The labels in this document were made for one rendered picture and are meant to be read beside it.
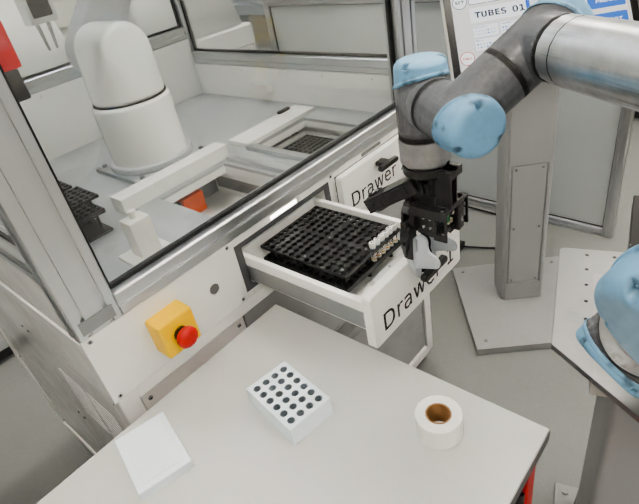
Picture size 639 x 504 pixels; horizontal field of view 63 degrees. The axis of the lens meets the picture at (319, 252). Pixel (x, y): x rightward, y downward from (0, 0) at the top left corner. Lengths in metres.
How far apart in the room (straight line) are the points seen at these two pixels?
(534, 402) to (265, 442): 1.18
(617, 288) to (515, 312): 1.78
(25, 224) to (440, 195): 0.59
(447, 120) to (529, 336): 1.50
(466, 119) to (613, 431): 0.68
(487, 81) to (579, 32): 0.11
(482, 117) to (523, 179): 1.28
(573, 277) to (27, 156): 0.97
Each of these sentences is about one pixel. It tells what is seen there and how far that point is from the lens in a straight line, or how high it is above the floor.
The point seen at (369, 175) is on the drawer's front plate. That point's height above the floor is 0.89.
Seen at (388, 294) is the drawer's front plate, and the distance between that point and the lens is 0.87.
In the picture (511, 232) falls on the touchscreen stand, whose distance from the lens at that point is 2.01.
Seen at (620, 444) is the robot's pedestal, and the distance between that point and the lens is 1.14.
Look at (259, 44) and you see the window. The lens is 1.03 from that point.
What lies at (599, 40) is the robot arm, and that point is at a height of 1.30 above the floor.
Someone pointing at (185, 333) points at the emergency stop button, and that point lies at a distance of 0.92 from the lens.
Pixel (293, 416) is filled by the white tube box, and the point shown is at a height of 0.80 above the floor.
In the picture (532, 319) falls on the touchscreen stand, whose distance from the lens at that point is 2.12.
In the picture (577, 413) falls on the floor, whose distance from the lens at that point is 1.89.
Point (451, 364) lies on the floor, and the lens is 1.99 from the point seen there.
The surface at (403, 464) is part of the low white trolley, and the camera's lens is 0.83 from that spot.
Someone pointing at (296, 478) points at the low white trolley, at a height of 0.76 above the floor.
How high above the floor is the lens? 1.45
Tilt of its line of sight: 33 degrees down
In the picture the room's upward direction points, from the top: 12 degrees counter-clockwise
